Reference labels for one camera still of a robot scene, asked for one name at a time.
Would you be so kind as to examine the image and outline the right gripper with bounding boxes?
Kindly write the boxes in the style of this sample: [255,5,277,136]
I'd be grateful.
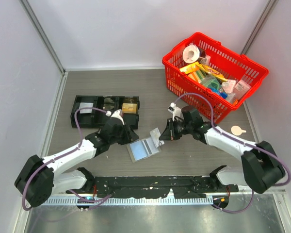
[160,117,193,141]

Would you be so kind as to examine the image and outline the beige round tag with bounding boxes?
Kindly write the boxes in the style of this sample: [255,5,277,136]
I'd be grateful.
[230,125,247,136]

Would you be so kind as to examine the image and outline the silver card in tray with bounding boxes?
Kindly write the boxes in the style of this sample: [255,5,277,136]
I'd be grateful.
[79,102,94,114]

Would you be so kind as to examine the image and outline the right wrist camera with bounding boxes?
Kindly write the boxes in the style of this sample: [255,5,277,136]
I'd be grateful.
[167,102,181,121]

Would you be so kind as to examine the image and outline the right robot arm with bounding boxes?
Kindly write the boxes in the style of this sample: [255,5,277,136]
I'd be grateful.
[159,103,286,194]

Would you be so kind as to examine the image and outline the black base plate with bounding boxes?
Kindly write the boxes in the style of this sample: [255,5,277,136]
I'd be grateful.
[74,176,239,199]

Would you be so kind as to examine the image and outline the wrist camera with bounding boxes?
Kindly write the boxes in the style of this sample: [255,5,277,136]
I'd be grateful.
[105,109,125,125]
[167,102,181,121]

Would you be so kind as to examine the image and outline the black three-slot tray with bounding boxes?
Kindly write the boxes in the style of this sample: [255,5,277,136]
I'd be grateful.
[70,95,140,130]

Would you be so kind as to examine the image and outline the green packet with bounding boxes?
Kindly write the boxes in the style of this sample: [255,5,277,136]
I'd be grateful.
[201,75,223,92]

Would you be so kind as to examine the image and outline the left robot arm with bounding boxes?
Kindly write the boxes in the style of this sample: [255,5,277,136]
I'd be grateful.
[15,117,139,211]

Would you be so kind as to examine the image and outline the red shopping basket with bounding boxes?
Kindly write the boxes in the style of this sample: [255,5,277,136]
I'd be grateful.
[162,32,269,124]

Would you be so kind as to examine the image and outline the grey card holder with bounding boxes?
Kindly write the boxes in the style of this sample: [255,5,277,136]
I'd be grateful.
[127,137,161,163]

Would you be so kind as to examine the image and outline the yellow snack box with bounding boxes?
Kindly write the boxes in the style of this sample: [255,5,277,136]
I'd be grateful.
[179,62,227,83]

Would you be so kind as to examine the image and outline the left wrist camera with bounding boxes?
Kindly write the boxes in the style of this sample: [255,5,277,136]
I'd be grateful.
[105,109,125,125]

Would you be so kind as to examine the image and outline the white tape roll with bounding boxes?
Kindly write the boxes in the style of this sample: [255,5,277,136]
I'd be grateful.
[182,45,200,64]

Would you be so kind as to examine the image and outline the pink white packet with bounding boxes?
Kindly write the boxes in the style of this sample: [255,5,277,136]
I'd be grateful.
[233,80,251,100]

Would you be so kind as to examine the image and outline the gold card in tray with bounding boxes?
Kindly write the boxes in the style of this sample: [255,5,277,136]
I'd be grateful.
[122,103,138,114]

